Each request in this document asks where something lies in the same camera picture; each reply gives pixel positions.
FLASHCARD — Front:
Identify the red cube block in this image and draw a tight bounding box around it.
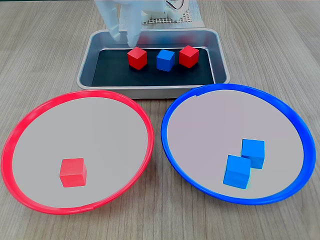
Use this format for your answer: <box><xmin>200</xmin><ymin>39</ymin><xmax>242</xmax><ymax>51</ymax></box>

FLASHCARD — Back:
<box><xmin>59</xmin><ymin>157</ymin><xmax>88</xmax><ymax>188</ymax></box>
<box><xmin>126</xmin><ymin>46</ymin><xmax>148</xmax><ymax>71</ymax></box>
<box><xmin>178</xmin><ymin>45</ymin><xmax>200</xmax><ymax>69</ymax></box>

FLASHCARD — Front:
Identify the blue cube block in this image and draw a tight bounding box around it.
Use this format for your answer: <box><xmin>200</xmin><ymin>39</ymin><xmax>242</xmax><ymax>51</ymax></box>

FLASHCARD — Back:
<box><xmin>241</xmin><ymin>138</ymin><xmax>266</xmax><ymax>170</ymax></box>
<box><xmin>156</xmin><ymin>49</ymin><xmax>176</xmax><ymax>72</ymax></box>
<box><xmin>222</xmin><ymin>154</ymin><xmax>252</xmax><ymax>190</ymax></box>

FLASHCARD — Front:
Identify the black tray liner mat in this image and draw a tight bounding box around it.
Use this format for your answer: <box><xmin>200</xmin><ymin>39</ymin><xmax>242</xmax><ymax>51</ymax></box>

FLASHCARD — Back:
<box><xmin>91</xmin><ymin>46</ymin><xmax>216</xmax><ymax>88</ymax></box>

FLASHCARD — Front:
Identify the silver metal tray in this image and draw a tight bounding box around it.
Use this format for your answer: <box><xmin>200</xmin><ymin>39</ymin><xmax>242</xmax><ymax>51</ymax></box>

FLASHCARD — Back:
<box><xmin>76</xmin><ymin>28</ymin><xmax>231</xmax><ymax>100</ymax></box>

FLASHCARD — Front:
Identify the white mesh mat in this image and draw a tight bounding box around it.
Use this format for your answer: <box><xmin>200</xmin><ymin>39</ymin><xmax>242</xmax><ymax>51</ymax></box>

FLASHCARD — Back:
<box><xmin>141</xmin><ymin>8</ymin><xmax>195</xmax><ymax>25</ymax></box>

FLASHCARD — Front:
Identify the red-rimmed white dish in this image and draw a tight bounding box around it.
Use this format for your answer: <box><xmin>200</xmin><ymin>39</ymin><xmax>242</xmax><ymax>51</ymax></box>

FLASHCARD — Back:
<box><xmin>0</xmin><ymin>89</ymin><xmax>155</xmax><ymax>216</ymax></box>

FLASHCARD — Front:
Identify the blue-rimmed white dish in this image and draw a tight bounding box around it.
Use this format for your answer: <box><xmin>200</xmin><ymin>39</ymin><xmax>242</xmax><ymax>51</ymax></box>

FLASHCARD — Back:
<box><xmin>160</xmin><ymin>83</ymin><xmax>317</xmax><ymax>206</ymax></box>

